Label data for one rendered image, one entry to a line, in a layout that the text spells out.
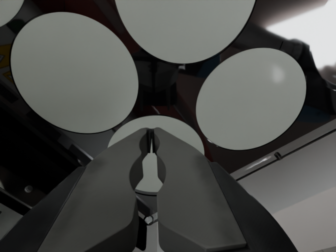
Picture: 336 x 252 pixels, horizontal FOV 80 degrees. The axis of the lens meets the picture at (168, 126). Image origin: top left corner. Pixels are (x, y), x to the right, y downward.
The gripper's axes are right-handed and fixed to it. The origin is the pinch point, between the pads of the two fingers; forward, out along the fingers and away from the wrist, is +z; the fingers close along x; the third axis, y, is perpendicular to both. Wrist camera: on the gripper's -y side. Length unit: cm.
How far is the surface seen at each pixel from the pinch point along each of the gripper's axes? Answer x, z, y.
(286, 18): 10.3, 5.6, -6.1
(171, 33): 1.7, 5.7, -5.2
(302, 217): 120, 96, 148
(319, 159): 26.2, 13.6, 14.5
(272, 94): 10.7, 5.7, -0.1
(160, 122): 0.6, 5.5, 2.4
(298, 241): 128, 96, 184
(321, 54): 14.0, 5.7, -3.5
